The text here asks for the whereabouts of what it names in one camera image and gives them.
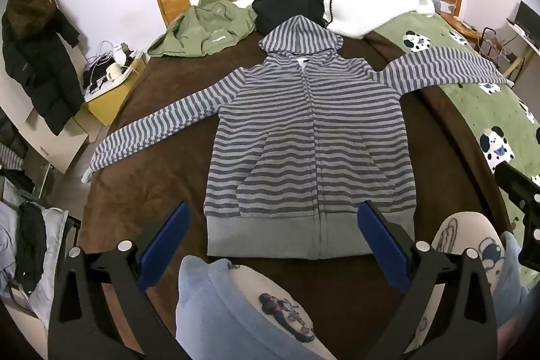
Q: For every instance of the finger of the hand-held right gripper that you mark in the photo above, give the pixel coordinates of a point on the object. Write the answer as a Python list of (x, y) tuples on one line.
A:
[(521, 191)]

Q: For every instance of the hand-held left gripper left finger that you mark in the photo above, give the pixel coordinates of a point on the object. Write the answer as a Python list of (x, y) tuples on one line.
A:
[(162, 246)]

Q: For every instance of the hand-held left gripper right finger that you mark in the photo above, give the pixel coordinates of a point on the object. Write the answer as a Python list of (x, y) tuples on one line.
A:
[(382, 244)]

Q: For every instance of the grey striped hoodie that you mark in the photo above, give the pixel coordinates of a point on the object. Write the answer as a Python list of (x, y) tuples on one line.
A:
[(308, 140)]

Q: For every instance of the pile of clothes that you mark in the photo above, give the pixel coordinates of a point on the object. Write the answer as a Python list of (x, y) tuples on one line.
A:
[(29, 246)]

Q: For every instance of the green dog print blanket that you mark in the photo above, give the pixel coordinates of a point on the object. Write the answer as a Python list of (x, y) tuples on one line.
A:
[(476, 107)]

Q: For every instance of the white desk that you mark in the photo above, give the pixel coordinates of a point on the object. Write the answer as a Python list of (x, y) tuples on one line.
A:
[(523, 48)]

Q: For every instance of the yellow nightstand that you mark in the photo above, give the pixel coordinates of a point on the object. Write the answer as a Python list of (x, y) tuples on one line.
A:
[(109, 98)]

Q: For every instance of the black laptop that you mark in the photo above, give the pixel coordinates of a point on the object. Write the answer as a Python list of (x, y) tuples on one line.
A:
[(529, 18)]

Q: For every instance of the white mug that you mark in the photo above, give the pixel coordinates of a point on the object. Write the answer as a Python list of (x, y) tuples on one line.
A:
[(113, 72)]

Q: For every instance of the black puffer coat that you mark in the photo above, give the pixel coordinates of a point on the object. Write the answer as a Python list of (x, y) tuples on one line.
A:
[(40, 73)]

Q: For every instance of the green jacket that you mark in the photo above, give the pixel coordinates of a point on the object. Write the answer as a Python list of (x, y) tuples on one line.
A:
[(206, 27)]

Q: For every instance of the white fleece garment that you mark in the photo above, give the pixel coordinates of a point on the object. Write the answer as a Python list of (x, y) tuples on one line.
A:
[(375, 1)]

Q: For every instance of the black garment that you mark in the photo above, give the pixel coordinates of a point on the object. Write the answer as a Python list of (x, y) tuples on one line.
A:
[(291, 5)]

